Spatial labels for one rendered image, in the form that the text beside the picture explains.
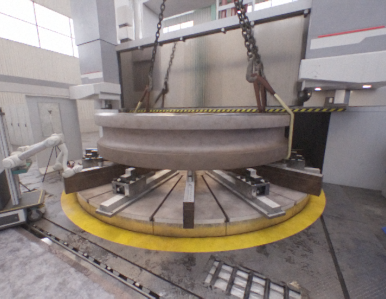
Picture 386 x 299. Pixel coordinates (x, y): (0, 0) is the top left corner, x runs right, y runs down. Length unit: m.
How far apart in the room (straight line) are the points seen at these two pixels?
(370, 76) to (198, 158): 2.70
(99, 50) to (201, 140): 4.74
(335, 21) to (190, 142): 3.06
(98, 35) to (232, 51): 3.97
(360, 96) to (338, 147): 1.48
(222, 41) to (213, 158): 3.97
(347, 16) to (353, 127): 2.47
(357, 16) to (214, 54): 3.28
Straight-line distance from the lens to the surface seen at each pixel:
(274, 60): 5.61
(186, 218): 2.45
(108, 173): 4.18
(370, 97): 4.72
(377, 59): 3.76
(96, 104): 7.85
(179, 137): 3.00
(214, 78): 5.91
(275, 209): 2.96
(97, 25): 6.95
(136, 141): 3.37
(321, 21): 4.25
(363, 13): 4.33
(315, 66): 3.63
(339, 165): 5.78
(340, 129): 5.63
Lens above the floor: 1.78
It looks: 12 degrees down
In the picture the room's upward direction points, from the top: straight up
